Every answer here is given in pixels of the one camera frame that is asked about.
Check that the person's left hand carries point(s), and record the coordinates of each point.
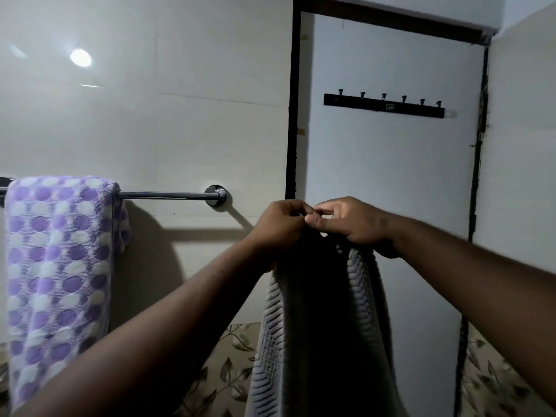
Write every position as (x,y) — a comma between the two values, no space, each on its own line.
(278,227)

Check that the person's right hand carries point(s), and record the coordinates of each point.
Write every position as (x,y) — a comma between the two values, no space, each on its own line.
(358,223)

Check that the person's left thumb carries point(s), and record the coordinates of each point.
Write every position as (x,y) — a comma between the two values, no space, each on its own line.
(313,221)

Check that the person's right thumb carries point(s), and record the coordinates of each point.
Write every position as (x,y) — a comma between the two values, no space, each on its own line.
(332,225)

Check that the grey ribbed towel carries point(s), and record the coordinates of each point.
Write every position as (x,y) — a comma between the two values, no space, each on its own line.
(323,330)

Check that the person's right forearm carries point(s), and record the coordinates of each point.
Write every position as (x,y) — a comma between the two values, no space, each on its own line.
(482,290)

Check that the person's left forearm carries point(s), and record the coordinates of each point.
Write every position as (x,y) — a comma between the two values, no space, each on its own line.
(143,338)

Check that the white door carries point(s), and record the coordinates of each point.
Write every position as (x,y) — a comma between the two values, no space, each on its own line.
(386,204)

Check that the purple polka dot towel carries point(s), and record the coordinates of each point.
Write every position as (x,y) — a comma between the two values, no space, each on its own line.
(56,277)

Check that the black door frame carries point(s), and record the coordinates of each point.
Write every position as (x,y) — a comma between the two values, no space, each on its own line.
(293,104)

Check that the black wall hook rack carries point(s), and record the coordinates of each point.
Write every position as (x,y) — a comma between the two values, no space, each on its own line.
(384,105)

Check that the chrome towel rail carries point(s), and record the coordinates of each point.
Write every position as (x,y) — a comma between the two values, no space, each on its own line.
(169,195)

